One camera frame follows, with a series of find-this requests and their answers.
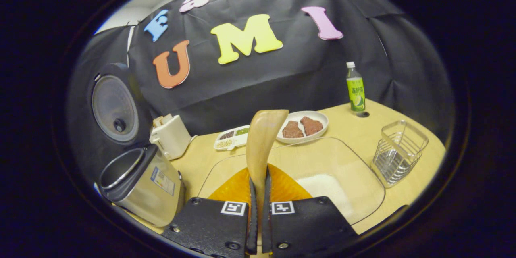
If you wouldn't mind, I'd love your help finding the black backdrop cloth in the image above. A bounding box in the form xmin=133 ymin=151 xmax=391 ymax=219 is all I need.
xmin=67 ymin=0 xmax=456 ymax=178

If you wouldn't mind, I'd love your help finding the silver black rice cooker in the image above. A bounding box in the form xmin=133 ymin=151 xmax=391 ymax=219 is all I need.
xmin=86 ymin=63 xmax=187 ymax=227

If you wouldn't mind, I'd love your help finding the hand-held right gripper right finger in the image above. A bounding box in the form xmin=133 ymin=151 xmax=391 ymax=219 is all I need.
xmin=261 ymin=164 xmax=359 ymax=258

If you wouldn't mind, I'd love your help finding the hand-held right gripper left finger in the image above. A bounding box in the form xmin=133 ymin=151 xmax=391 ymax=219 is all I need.
xmin=161 ymin=164 xmax=259 ymax=258

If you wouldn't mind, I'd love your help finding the clear rice box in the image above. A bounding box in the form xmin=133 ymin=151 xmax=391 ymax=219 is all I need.
xmin=198 ymin=136 xmax=386 ymax=226

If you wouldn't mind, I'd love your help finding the white toaster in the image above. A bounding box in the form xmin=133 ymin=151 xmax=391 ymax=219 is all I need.
xmin=149 ymin=114 xmax=192 ymax=160

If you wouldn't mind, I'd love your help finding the wire chopstick holder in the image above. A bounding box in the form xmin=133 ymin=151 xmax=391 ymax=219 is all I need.
xmin=371 ymin=120 xmax=429 ymax=189

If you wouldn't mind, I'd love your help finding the white divided grain dish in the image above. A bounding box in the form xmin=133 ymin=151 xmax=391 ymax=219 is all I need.
xmin=214 ymin=125 xmax=250 ymax=152

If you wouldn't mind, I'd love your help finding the brown meat piece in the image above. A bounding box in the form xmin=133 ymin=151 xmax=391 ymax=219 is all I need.
xmin=282 ymin=120 xmax=305 ymax=139
xmin=300 ymin=116 xmax=324 ymax=136

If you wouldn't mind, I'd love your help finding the green tea bottle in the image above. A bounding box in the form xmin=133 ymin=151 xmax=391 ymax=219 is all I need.
xmin=346 ymin=62 xmax=366 ymax=112

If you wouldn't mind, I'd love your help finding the wooden spoon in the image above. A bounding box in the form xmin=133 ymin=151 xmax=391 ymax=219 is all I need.
xmin=246 ymin=109 xmax=290 ymax=256

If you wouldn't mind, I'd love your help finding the white rice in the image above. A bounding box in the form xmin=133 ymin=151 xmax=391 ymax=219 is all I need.
xmin=296 ymin=173 xmax=357 ymax=220

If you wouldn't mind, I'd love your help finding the white oval plate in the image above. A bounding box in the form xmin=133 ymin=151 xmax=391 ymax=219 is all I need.
xmin=276 ymin=110 xmax=329 ymax=144

